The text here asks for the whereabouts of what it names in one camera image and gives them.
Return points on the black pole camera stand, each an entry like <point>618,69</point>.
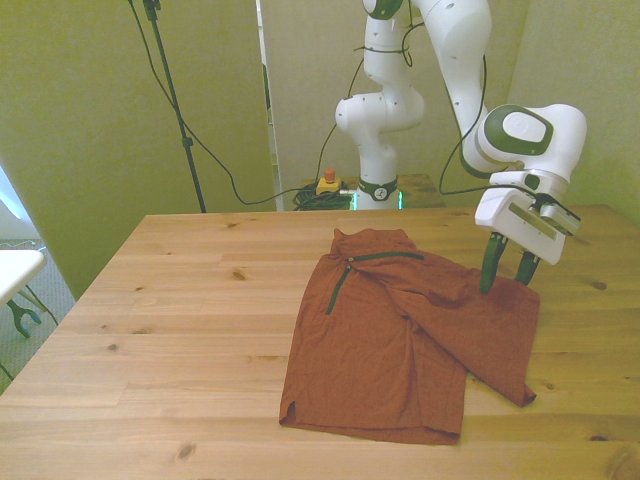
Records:
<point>172,95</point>

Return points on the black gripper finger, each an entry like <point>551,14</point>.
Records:
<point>526,270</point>
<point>491,265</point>

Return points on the rust red shorts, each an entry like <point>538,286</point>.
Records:
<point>375,360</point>

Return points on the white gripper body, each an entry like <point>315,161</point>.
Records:
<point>500,215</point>

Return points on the yellow emergency stop button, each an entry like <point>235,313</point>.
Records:
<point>330,186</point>

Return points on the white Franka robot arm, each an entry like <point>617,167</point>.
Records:
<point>460,50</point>

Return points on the dark folding table leg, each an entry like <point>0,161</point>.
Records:
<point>20,322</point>

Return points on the white slanted board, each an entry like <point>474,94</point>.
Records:
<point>10,210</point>

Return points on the white folding table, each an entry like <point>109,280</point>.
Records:
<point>17,270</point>

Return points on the white vertical panel edge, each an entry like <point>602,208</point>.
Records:
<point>267,150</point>

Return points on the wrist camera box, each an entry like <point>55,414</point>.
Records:
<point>557,217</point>

